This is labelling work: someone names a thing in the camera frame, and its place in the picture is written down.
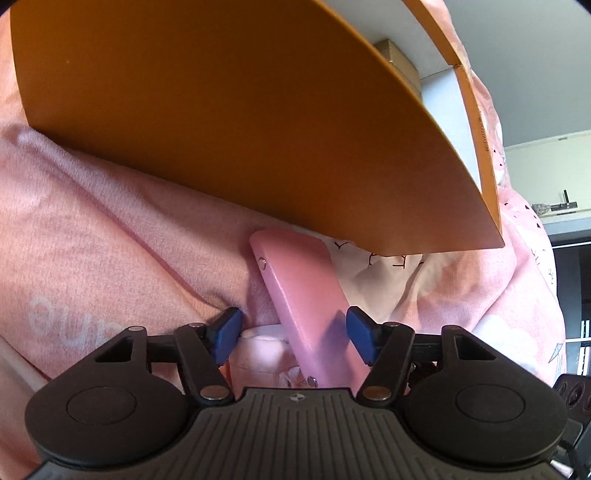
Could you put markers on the pink patterned bed duvet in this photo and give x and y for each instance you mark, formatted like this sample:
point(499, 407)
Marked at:
point(89, 247)

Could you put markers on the small gold box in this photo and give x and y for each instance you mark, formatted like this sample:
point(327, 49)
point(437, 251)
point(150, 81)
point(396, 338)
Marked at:
point(400, 63)

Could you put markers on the pink glasses case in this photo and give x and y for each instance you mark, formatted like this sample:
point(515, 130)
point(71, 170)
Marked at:
point(298, 272)

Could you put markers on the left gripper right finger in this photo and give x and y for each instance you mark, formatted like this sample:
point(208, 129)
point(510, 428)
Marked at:
point(386, 349)

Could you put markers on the orange cardboard storage box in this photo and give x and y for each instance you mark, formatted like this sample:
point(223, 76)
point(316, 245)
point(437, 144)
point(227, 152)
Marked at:
point(283, 107)

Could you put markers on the white desk shelf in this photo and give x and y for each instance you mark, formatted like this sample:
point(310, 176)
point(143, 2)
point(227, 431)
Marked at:
point(555, 171)

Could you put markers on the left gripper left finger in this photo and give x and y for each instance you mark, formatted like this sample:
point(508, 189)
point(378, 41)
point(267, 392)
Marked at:
point(201, 350)

